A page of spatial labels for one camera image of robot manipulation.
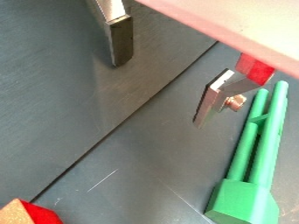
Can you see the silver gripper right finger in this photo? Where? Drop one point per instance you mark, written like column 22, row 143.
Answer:
column 224, row 94

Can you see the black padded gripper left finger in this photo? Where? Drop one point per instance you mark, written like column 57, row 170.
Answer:
column 118, row 25

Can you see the green three prong object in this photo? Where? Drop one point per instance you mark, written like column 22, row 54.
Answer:
column 242, row 199

